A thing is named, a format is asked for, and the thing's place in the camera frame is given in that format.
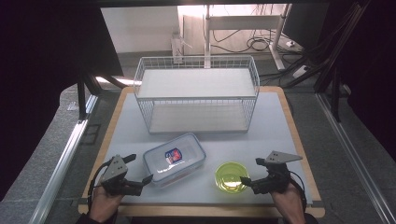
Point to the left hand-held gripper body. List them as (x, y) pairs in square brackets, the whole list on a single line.
[(114, 169)]

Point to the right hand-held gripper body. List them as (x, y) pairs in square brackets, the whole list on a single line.
[(274, 179)]

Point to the clear plastic lidded container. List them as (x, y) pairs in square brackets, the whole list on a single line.
[(186, 149)]

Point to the person's right hand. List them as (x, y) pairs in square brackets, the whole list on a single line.
[(288, 202)]

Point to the person's left hand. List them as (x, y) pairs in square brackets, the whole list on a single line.
[(104, 203)]

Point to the black metal stand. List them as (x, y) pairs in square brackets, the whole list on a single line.
[(81, 96), (335, 93)]

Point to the dark curtain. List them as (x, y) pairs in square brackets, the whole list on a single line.
[(370, 62), (40, 62)]

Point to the dark monitor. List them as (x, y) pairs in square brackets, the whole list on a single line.
[(305, 25)]

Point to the aluminium rail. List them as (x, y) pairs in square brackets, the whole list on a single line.
[(62, 168), (355, 155)]

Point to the white desk frame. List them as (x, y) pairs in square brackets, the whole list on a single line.
[(243, 22)]

